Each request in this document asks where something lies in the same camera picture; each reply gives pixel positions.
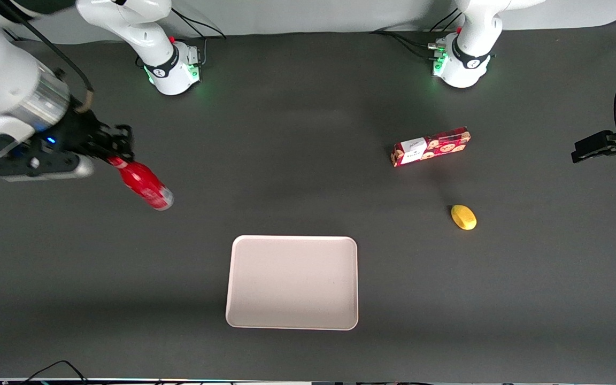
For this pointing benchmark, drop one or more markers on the dark grey table mat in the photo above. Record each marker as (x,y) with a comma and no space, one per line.
(308,160)

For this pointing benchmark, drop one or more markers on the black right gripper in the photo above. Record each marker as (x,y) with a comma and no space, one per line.
(77,131)

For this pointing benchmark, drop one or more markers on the red cookie box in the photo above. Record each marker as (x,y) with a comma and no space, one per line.
(430,146)

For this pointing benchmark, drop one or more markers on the red coke bottle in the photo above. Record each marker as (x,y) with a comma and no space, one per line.
(145,184)

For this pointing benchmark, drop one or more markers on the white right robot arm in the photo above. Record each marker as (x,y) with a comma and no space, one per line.
(14,91)

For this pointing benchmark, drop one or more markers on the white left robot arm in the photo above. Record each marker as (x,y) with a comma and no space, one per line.
(471,48)

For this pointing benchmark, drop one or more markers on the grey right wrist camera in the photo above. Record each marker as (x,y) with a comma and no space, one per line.
(46,168)

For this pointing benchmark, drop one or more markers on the beige rectangular tray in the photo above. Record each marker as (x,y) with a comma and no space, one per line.
(292,282)

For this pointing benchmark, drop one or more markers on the yellow lemon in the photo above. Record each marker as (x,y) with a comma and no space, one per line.
(463,217)

